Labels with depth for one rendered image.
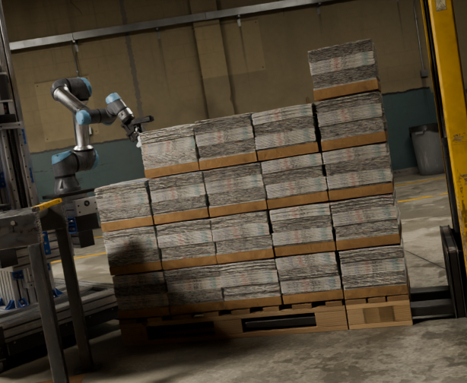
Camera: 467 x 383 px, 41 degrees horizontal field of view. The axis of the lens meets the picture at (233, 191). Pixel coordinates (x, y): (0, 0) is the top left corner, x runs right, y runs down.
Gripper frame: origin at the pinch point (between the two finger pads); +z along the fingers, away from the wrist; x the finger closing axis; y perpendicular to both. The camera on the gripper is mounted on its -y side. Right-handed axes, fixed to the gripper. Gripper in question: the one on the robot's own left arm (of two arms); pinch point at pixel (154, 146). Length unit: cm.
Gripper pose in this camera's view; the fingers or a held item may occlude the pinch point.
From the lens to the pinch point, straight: 329.4
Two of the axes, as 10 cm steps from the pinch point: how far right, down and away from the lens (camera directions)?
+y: -7.5, 6.0, 2.8
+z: 6.1, 7.9, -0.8
